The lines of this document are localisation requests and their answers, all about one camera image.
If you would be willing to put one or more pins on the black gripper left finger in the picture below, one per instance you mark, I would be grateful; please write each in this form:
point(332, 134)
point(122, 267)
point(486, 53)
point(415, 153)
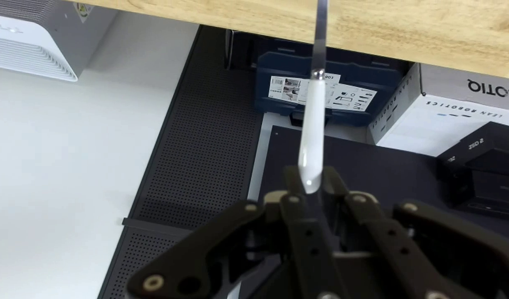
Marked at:
point(305, 249)

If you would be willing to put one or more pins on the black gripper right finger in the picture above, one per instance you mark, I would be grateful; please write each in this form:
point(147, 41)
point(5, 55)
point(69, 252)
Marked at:
point(388, 254)

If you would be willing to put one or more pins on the black cardboard box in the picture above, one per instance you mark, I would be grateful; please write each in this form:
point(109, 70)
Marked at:
point(481, 166)

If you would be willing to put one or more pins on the black perforated mat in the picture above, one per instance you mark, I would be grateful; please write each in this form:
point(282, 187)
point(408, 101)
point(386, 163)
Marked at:
point(198, 143)

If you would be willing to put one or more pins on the white printed cardboard box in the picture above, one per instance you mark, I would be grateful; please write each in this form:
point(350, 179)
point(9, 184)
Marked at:
point(460, 104)

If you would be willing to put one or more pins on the blue case with label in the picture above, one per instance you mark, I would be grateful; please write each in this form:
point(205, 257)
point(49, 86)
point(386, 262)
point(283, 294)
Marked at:
point(348, 71)

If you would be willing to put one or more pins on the white grilled appliance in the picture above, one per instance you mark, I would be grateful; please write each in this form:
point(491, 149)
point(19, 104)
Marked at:
point(39, 38)

